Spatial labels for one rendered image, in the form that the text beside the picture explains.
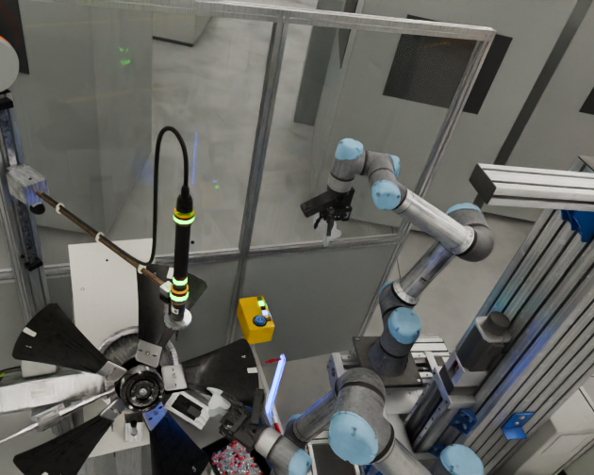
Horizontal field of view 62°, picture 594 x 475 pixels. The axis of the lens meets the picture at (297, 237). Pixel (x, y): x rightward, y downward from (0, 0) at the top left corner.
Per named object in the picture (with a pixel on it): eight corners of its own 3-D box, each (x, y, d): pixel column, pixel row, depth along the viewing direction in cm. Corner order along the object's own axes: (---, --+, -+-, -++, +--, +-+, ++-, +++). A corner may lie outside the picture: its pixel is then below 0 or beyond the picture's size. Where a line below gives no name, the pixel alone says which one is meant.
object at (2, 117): (24, 267, 170) (-12, 101, 131) (37, 260, 173) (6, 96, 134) (29, 272, 170) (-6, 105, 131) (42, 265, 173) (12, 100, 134)
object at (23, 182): (7, 192, 148) (2, 169, 143) (28, 184, 153) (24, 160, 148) (28, 208, 145) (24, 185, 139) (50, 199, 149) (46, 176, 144)
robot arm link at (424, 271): (375, 323, 183) (470, 220, 152) (371, 294, 195) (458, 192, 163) (403, 333, 187) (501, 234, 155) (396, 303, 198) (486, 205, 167)
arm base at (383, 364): (399, 342, 194) (407, 326, 188) (412, 375, 183) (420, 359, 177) (363, 343, 191) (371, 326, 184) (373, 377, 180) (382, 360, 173)
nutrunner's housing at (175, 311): (166, 325, 131) (172, 185, 102) (177, 318, 134) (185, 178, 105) (176, 334, 130) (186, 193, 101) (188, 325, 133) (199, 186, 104)
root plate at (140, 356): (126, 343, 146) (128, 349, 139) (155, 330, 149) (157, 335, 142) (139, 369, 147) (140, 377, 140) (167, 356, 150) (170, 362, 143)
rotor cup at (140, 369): (106, 369, 145) (107, 383, 133) (153, 347, 150) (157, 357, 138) (125, 412, 148) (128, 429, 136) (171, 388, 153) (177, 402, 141)
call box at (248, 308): (235, 315, 198) (239, 297, 191) (259, 312, 202) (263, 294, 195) (245, 347, 187) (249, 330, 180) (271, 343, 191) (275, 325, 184)
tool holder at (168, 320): (153, 316, 130) (153, 290, 124) (173, 302, 135) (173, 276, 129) (177, 335, 127) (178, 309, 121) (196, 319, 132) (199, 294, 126)
